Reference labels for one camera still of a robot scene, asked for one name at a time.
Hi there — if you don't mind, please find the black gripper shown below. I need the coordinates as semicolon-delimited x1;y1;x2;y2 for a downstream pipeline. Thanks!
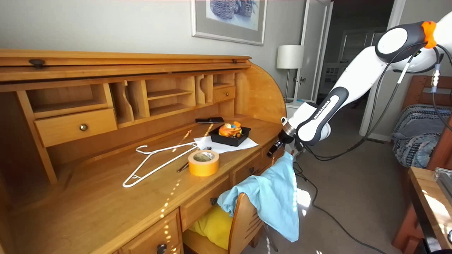
268;127;297;160

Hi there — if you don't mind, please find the wooden two-knob pedestal drawer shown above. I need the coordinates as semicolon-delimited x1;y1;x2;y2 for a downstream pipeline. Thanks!
232;133;294;186

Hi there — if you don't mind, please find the small wooden hutch drawer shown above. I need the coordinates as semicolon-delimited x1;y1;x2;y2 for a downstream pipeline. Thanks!
212;85;238;103
34;107;119;148

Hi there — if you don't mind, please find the wide wooden kneehole drawer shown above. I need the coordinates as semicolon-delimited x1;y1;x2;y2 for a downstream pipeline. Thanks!
180;177;234;232

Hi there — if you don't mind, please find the white cabinet with glass doors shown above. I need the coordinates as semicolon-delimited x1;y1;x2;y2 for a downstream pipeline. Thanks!
320;28;386;98

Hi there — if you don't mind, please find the light blue cloth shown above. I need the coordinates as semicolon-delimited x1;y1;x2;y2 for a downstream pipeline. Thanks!
217;151;303;244

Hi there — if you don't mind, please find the black tray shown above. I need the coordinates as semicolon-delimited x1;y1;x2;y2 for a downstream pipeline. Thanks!
210;126;252;148

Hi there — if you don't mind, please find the white paper sheet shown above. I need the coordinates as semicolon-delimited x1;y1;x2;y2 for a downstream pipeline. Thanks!
193;134;260;155

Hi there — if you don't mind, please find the orange toy car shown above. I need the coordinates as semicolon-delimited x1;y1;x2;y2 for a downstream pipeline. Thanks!
218;120;245;140

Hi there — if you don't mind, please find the thin wooden stick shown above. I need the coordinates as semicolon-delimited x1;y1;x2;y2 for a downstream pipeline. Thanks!
201;123;217;138
172;129;196;153

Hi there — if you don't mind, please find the black remote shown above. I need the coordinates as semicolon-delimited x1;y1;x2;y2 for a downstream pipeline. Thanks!
194;116;227;127

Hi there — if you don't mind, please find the orange tape roll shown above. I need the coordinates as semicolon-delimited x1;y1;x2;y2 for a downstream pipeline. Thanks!
187;148;222;179

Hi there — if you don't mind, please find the wooden chair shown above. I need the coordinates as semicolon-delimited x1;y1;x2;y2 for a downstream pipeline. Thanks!
183;191;266;254

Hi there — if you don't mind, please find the white table lamp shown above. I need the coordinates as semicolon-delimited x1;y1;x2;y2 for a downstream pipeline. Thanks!
276;44;306;103

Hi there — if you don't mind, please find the yellow cloth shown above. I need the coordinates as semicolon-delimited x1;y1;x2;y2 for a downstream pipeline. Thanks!
190;203;235;251

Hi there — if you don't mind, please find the white door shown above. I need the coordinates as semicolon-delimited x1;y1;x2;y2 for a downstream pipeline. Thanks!
296;0;335;103

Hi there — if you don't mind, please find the blue grey bedding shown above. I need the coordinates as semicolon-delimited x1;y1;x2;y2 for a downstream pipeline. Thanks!
390;105;452;170

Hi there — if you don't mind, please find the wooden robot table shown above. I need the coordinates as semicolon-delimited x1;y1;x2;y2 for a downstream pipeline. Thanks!
409;165;452;251

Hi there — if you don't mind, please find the wooden roll-top desk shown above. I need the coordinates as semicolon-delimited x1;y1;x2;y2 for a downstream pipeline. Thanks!
0;48;292;254

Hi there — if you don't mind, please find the dark floor cable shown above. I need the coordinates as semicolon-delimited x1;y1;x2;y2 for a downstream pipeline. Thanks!
294;161;379;254

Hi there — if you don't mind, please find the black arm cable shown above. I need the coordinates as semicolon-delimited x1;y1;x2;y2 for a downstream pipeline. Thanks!
306;47;452;164

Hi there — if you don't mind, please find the white wire hanger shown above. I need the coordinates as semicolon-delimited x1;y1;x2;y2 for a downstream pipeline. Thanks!
122;140;214;189

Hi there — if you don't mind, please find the framed wall picture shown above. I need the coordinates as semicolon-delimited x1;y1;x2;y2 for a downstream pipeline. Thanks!
190;0;269;47

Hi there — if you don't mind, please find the wooden single-knob pedestal drawer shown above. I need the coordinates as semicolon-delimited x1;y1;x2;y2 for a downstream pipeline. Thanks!
118;209;184;254

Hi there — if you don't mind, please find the reddish wooden bed frame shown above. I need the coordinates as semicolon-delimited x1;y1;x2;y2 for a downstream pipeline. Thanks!
393;76;452;253

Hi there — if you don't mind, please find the aluminium base frame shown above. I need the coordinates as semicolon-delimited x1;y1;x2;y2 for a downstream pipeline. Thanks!
433;167;452;199

